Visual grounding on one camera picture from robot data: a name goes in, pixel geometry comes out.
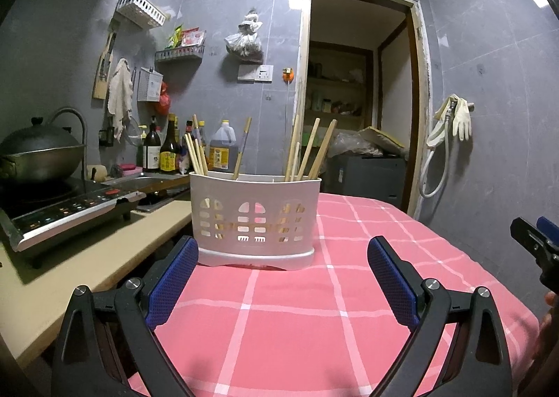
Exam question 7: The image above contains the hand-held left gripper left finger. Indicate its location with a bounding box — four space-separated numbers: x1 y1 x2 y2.
51 235 200 397

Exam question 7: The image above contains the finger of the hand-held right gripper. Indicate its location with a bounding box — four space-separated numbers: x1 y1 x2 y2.
536 216 559 245
510 217 547 256

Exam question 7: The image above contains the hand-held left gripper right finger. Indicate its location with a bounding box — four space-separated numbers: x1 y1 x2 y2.
367 236 513 397

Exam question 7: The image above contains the white plastic utensil basket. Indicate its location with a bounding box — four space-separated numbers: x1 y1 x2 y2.
189 171 323 271

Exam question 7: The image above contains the bunch of wooden chopsticks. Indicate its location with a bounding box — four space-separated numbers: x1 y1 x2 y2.
183 114 338 183

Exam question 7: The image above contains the person's right hand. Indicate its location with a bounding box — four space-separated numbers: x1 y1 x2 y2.
530 291 559 363

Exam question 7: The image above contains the beige kitchen counter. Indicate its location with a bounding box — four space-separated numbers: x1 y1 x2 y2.
0 179 193 369

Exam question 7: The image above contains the pink checked tablecloth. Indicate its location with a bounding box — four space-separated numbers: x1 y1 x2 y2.
126 192 540 397

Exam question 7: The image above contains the black cabinet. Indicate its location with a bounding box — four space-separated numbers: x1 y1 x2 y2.
325 154 407 208

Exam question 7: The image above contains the steel sink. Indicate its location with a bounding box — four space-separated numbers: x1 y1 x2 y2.
102 173 191 211

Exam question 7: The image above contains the dark bottle yellow label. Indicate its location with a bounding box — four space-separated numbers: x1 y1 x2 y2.
159 114 180 174

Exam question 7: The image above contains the dark bottle white label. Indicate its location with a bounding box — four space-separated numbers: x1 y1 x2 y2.
142 116 161 173

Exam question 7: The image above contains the black induction cooker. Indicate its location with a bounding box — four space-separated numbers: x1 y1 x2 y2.
0 179 147 269

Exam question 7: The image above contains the cream rubber glove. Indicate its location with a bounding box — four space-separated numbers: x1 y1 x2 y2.
452 95 473 141
427 93 457 148

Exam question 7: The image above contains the large oil jug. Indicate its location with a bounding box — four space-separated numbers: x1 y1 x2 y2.
209 120 240 174

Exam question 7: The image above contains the beige sack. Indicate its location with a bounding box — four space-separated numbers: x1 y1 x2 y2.
356 126 409 157

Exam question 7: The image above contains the crumpled clear plastic bag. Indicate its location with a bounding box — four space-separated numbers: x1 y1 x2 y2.
327 131 385 158

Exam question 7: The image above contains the yellow-capped sauce bottle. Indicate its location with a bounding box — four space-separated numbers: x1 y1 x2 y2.
195 121 208 171

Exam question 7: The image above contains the clear plastic strainer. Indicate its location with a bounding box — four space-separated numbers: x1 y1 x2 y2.
126 120 147 146

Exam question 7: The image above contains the small dark-capped sauce bottle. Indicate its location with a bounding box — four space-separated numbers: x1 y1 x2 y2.
181 120 196 171

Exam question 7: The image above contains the curved metal faucet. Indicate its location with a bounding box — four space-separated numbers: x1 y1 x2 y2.
50 107 89 181

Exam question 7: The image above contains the dark wok lid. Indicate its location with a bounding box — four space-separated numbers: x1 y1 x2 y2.
0 116 84 157

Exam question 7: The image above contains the white hanging cloth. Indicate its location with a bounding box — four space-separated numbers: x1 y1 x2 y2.
107 58 134 142

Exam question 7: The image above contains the wooden hanging knife holder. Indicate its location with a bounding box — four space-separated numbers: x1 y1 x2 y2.
93 19 119 100

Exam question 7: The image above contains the wooden storage shelf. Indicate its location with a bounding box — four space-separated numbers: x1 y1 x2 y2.
306 41 372 136

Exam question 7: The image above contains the red white snack packet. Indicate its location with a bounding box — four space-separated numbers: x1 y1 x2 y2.
180 29 207 47

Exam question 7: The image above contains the clear hanging plastic bag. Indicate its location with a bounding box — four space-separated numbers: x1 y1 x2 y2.
224 10 264 60

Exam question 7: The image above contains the white water hose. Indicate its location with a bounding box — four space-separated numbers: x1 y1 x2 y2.
419 104 452 199

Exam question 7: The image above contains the thin white cable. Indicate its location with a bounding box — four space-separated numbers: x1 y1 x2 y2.
285 83 293 162

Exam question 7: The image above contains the metal perforated wall box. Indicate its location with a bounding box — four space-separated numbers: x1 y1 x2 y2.
137 66 164 102

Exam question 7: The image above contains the worn wooden door frame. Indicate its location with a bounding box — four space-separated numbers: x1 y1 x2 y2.
292 0 433 221

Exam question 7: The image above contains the grey wall shelf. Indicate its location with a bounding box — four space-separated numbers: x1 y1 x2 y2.
155 45 205 63

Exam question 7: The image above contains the white slotted wall basket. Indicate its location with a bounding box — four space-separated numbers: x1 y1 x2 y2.
116 0 169 28

